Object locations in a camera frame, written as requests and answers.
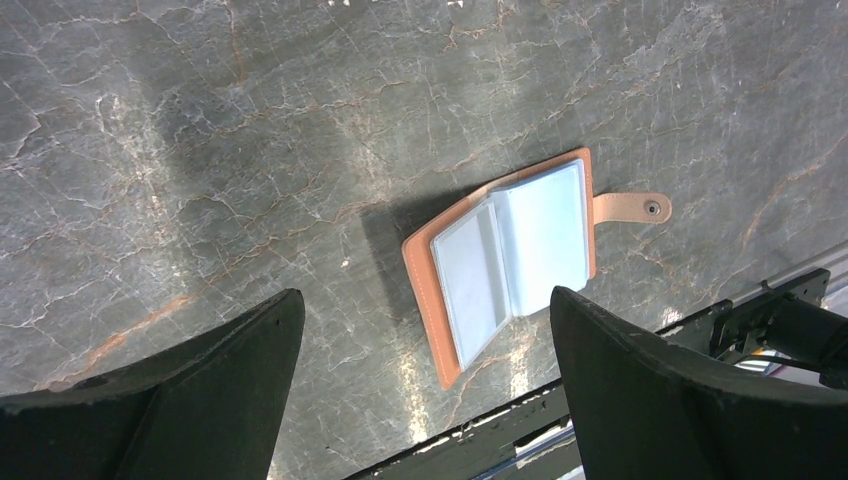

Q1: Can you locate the brown leather card holder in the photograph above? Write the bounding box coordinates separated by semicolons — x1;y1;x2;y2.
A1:
402;147;673;390

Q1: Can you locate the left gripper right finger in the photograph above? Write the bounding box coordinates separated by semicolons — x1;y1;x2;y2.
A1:
550;287;847;479

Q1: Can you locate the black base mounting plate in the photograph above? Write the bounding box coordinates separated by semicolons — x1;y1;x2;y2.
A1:
354;267;841;480

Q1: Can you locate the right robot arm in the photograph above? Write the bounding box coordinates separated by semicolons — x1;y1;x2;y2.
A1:
709;293;847;391

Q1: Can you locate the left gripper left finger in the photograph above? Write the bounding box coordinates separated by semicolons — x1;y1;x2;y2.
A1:
1;289;305;479

